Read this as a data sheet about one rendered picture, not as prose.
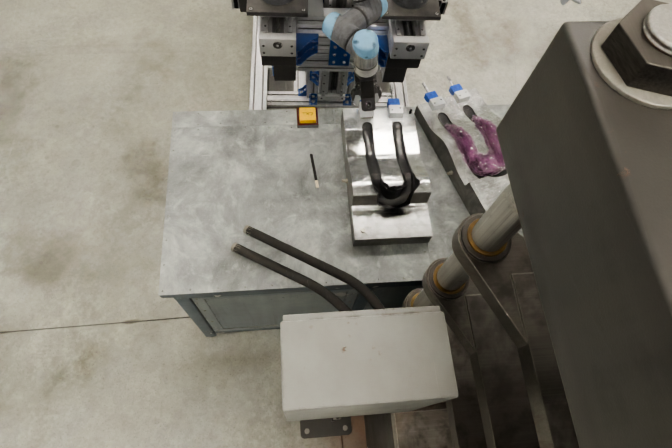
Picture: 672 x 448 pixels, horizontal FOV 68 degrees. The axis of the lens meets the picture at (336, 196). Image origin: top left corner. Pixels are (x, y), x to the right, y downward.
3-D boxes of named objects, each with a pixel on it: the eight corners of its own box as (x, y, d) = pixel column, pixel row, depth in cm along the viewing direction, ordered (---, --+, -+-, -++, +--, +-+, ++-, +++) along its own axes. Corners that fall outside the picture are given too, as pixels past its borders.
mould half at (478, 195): (413, 113, 194) (420, 95, 184) (471, 96, 200) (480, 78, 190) (475, 224, 174) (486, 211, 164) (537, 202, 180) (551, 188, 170)
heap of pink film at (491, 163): (438, 126, 185) (444, 113, 178) (480, 113, 189) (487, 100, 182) (472, 184, 175) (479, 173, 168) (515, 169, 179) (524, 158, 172)
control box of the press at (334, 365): (289, 384, 221) (279, 297, 90) (357, 379, 224) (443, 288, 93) (291, 439, 212) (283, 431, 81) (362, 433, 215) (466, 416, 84)
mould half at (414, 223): (340, 122, 189) (343, 101, 177) (407, 121, 192) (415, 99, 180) (352, 246, 167) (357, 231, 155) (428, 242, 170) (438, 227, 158)
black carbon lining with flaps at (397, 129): (359, 125, 181) (362, 109, 173) (403, 124, 183) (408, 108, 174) (370, 212, 166) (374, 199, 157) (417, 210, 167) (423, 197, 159)
